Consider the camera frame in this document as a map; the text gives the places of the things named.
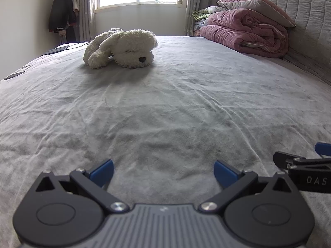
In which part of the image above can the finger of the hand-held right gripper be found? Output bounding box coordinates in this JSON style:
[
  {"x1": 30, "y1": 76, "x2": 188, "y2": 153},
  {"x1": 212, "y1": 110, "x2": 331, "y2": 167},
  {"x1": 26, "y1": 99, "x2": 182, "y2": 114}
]
[
  {"x1": 315, "y1": 143, "x2": 331, "y2": 159},
  {"x1": 273, "y1": 151, "x2": 331, "y2": 171}
]

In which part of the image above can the green floral folded cloth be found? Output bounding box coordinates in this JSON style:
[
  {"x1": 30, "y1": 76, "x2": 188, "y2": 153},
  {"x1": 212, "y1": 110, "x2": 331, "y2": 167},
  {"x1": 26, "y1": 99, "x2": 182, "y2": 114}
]
[{"x1": 193, "y1": 6, "x2": 225, "y2": 21}]

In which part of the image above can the grey quilted headboard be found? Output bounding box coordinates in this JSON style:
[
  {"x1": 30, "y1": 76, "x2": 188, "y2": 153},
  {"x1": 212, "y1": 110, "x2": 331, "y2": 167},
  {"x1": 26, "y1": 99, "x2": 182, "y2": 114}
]
[{"x1": 253, "y1": 0, "x2": 331, "y2": 86}]

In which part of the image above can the pink folded quilt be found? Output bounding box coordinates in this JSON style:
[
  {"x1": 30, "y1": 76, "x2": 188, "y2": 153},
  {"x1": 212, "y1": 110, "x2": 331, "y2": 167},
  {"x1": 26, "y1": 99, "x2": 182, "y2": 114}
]
[{"x1": 199, "y1": 8, "x2": 289, "y2": 58}]

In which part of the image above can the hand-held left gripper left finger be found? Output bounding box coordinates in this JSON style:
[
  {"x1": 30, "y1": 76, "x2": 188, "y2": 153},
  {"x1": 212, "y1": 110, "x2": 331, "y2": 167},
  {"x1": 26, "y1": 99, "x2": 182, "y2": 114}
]
[{"x1": 34, "y1": 159, "x2": 130, "y2": 213}]

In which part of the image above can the grey and pink pillow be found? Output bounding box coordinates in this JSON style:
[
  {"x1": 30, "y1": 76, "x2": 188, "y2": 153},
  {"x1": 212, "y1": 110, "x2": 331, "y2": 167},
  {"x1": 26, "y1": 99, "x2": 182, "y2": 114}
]
[{"x1": 217, "y1": 0, "x2": 296, "y2": 28}]

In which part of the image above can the grey bed sheet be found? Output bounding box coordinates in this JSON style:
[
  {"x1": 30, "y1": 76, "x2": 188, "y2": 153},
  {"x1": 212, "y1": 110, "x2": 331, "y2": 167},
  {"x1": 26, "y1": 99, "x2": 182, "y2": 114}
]
[{"x1": 0, "y1": 36, "x2": 331, "y2": 248}]

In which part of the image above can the pale blue folded cloth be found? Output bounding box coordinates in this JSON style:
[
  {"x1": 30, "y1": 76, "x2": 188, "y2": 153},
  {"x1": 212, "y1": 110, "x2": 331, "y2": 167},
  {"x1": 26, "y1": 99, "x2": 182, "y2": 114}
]
[{"x1": 193, "y1": 20, "x2": 209, "y2": 33}]

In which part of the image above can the black tablet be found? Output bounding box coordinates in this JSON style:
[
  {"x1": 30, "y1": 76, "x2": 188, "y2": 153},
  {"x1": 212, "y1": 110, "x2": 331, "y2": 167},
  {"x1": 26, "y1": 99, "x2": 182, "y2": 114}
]
[{"x1": 41, "y1": 45, "x2": 70, "y2": 56}]

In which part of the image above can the white plush dog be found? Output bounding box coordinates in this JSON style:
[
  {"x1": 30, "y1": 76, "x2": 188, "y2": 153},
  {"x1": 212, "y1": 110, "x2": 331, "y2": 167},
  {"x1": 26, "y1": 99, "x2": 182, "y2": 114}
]
[{"x1": 83, "y1": 28, "x2": 158, "y2": 70}]

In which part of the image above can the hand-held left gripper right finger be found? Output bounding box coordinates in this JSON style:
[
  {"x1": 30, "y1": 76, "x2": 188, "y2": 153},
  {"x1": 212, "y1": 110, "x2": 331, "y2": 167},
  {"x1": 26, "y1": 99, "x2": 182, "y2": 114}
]
[{"x1": 199, "y1": 160, "x2": 298, "y2": 213}]

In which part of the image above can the thin charging cable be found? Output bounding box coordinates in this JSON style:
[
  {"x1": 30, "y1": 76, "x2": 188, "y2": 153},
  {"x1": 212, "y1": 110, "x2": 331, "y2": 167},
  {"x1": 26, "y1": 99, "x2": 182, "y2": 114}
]
[{"x1": 66, "y1": 41, "x2": 91, "y2": 50}]

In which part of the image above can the dark hanging jacket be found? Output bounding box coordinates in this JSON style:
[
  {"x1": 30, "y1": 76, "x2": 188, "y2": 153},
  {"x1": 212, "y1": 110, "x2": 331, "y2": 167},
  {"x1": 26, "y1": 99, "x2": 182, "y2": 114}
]
[{"x1": 49, "y1": 0, "x2": 78, "y2": 34}]

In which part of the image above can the black phone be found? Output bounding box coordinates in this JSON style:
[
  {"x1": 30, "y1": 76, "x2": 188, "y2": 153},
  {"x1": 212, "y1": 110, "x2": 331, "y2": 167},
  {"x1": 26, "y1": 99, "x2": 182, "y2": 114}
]
[{"x1": 4, "y1": 71, "x2": 26, "y2": 80}]

